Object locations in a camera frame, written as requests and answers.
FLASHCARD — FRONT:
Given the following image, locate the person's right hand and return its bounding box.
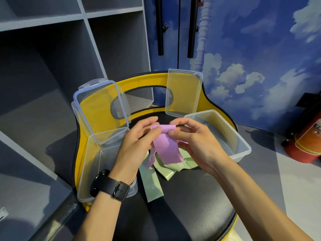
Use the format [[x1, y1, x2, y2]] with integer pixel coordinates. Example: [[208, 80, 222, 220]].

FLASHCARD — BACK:
[[168, 118, 232, 175]]

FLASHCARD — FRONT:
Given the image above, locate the sky print cabinet door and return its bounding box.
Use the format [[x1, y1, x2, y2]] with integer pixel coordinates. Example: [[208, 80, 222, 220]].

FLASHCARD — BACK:
[[178, 0, 321, 135], [143, 0, 180, 72]]

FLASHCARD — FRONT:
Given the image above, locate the person's left hand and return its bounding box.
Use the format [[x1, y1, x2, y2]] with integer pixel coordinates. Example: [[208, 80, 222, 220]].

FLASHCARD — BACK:
[[110, 116, 163, 183]]

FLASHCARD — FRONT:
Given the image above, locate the pale mint resistance band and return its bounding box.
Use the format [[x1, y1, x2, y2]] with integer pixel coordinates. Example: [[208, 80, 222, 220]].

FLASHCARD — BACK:
[[139, 151, 165, 203]]

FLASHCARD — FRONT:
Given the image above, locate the yellow and black chair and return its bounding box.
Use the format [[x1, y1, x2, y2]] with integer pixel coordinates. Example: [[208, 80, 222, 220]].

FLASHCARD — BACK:
[[71, 71, 239, 241]]

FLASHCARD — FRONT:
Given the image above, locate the black door handle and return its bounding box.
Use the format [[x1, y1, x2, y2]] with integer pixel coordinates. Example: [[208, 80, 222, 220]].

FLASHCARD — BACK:
[[187, 0, 201, 59], [155, 0, 168, 56]]

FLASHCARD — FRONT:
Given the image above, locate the black wristwatch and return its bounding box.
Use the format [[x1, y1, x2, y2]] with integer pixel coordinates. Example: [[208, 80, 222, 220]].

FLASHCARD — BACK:
[[89, 169, 131, 201]]

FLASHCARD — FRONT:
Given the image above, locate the person's left forearm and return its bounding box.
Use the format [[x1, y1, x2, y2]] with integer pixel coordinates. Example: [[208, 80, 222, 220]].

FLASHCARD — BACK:
[[72, 191, 126, 241]]

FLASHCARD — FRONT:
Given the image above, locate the clear plastic container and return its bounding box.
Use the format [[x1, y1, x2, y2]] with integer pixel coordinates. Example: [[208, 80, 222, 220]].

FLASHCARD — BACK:
[[184, 109, 252, 163], [76, 127, 138, 203]]

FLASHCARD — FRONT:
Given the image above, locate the red fire extinguisher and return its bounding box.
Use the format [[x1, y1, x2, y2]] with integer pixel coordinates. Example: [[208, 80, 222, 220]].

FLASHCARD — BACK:
[[281, 92, 321, 164]]

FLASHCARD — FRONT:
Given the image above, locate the clear lid with blue seal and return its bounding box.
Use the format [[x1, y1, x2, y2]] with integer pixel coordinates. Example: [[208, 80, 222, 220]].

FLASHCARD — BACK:
[[71, 78, 131, 145]]

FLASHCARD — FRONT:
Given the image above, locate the light green resistance band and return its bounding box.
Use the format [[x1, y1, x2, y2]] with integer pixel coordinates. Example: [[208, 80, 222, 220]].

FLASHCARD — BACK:
[[152, 147, 200, 181]]

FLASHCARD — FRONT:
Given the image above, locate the person's right forearm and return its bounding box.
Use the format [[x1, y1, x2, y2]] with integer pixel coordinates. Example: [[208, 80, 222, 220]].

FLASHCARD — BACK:
[[213, 159, 315, 241]]

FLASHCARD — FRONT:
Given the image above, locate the grey shelf unit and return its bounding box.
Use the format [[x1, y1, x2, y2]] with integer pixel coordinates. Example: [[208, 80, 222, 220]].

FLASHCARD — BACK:
[[0, 0, 155, 241]]

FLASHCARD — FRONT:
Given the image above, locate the clear plain plastic lid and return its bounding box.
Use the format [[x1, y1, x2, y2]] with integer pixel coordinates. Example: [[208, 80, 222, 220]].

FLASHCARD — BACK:
[[165, 68, 203, 118]]

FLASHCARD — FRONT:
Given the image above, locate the purple resistance band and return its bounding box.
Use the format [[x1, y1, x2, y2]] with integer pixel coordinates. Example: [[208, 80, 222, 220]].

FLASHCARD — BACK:
[[146, 124, 189, 170]]

